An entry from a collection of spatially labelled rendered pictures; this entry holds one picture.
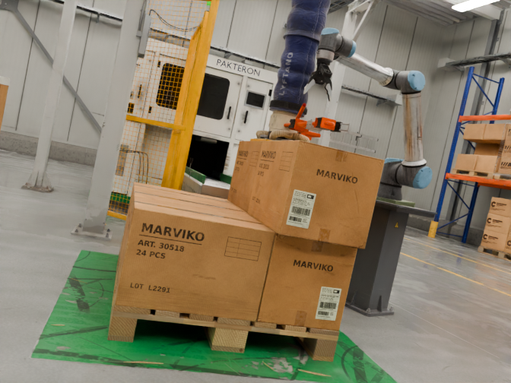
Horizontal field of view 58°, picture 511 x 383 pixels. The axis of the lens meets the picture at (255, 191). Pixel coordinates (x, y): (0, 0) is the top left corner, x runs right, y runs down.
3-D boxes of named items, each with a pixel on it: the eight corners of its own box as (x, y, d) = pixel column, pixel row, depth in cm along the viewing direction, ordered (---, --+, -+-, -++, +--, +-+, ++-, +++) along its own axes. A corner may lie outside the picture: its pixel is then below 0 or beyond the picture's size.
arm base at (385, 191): (383, 195, 332) (386, 182, 331) (407, 200, 319) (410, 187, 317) (368, 194, 320) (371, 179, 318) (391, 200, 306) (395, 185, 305)
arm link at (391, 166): (389, 182, 328) (395, 158, 326) (409, 187, 314) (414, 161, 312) (374, 180, 320) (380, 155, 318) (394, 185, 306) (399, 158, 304)
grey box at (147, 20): (138, 57, 379) (144, 20, 377) (144, 58, 380) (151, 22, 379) (138, 52, 360) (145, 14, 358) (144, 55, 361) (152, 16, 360)
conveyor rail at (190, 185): (169, 183, 543) (172, 167, 542) (174, 184, 544) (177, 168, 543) (195, 212, 321) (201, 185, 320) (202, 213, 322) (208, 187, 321)
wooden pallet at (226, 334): (117, 264, 301) (121, 242, 300) (262, 284, 328) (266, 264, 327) (107, 340, 186) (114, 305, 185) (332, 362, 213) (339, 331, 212)
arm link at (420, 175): (412, 182, 315) (407, 68, 291) (434, 186, 301) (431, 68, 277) (397, 188, 308) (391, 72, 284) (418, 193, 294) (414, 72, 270)
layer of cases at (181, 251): (122, 242, 300) (133, 182, 298) (266, 264, 327) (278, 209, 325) (114, 305, 185) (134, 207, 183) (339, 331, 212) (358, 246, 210)
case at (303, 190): (247, 213, 251) (262, 140, 249) (315, 226, 261) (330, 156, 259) (279, 234, 193) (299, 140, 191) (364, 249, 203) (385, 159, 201)
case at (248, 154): (226, 200, 309) (239, 140, 307) (283, 210, 320) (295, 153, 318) (248, 213, 251) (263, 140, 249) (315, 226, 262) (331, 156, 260)
